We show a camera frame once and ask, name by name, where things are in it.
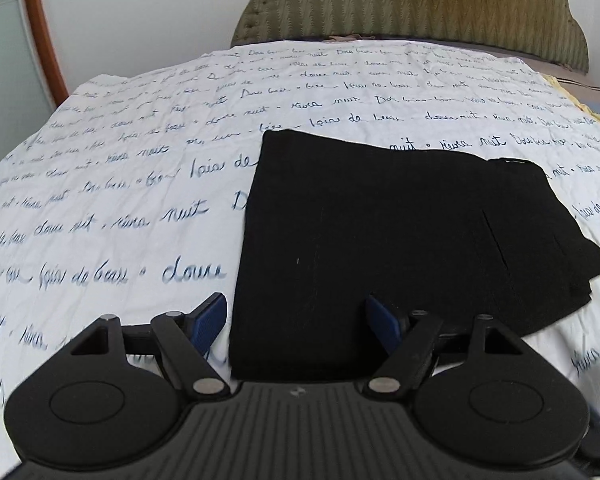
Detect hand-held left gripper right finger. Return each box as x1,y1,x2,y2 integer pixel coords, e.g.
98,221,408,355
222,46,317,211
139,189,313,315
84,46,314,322
365,294,524,401

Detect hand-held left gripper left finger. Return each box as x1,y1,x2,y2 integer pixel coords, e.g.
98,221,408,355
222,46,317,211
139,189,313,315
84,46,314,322
70,292,231,401

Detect black pants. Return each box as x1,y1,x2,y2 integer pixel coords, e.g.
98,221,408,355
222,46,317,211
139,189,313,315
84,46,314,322
228,129,600,382

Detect white bedsheet with blue script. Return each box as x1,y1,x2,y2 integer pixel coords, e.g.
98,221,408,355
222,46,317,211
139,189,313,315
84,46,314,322
0,37,600,476

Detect olive upholstered headboard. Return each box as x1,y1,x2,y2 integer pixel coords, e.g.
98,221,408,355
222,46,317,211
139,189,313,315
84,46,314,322
230,0,591,73

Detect curved wooden frame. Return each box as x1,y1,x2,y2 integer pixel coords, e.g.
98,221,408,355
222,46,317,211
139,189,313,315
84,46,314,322
19,0,71,102

